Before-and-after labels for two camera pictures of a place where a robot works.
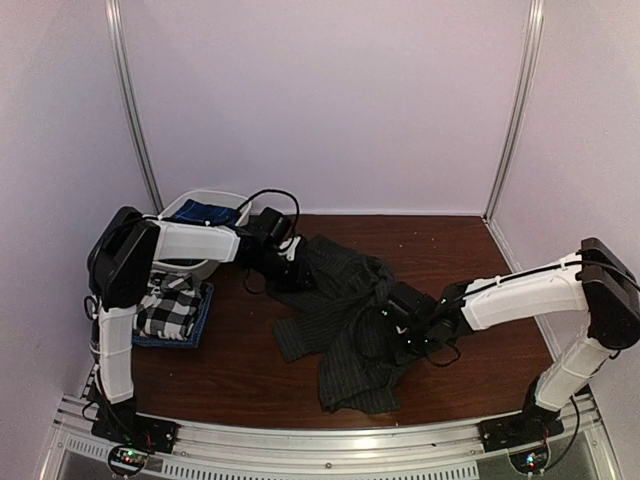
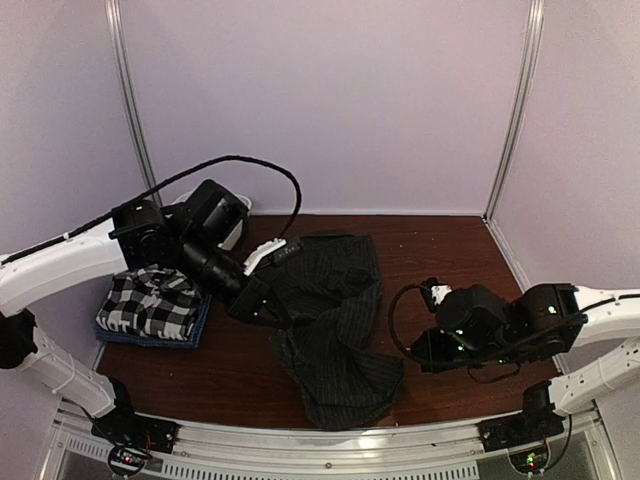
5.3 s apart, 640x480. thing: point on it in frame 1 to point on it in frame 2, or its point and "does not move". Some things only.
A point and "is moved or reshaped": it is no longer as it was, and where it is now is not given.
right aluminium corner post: [533, 50] does not move
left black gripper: [298, 277] to [246, 303]
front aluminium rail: [450, 453] does not move
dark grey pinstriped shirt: [340, 302] is moved or reshaped
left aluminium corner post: [122, 62] does not move
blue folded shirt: [202, 313] does not move
